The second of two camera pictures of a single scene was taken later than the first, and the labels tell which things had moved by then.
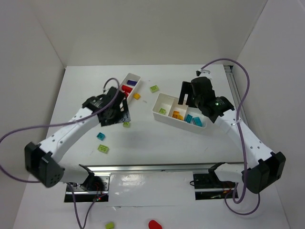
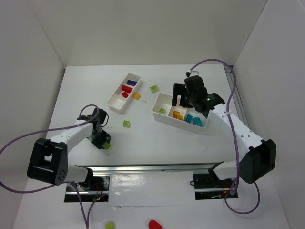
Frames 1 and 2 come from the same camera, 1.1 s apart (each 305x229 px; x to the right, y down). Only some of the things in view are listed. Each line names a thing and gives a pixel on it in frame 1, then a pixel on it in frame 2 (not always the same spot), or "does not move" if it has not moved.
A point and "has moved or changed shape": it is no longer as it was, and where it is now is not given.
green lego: x=103 y=148 has moved or changed shape
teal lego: x=188 y=118 does not move
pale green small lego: x=162 y=111 does not move
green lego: x=126 y=124 does not move
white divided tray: x=167 y=109 does not move
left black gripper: x=123 y=110 -> x=99 y=140
